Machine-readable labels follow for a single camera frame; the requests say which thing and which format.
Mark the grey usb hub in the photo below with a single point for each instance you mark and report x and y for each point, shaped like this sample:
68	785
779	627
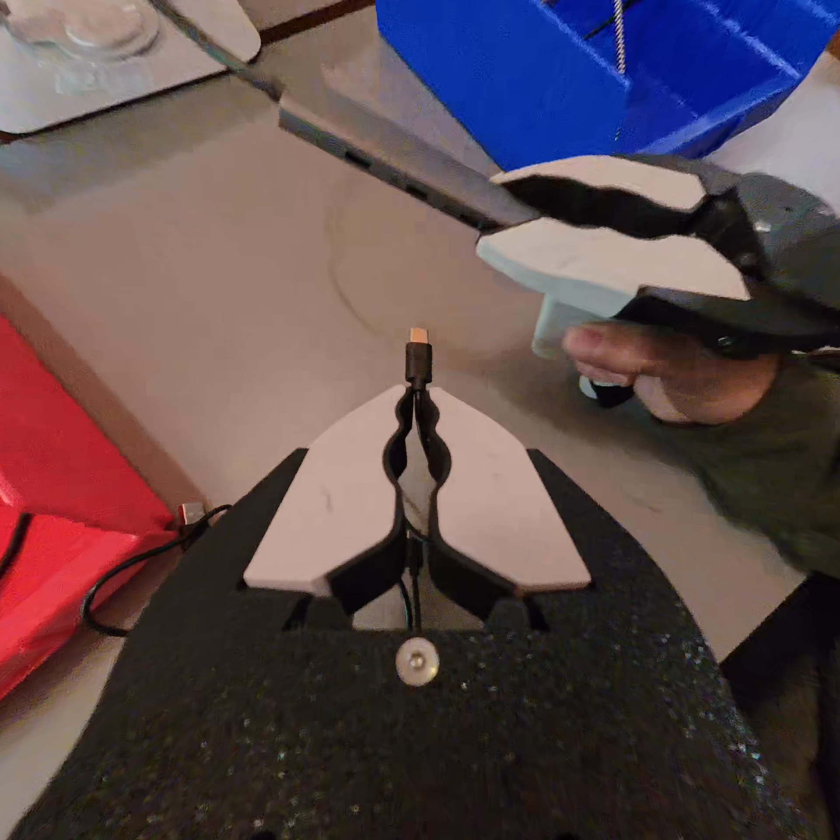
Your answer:
394	164

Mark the person's right hand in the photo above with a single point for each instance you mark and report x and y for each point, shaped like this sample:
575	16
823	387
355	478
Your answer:
689	380

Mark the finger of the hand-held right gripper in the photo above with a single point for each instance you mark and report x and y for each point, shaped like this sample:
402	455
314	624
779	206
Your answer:
623	174
590	262

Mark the blue plastic bin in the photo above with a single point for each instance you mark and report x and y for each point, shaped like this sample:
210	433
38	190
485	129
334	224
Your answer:
512	79

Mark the red plastic bin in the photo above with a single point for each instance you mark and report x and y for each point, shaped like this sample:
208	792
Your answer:
59	459

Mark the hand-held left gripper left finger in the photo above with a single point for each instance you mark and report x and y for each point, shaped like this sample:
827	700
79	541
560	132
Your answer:
328	512

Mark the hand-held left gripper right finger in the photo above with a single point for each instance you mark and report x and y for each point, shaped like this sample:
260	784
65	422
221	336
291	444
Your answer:
499	512

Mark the person's right forearm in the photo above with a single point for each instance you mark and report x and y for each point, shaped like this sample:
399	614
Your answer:
787	472

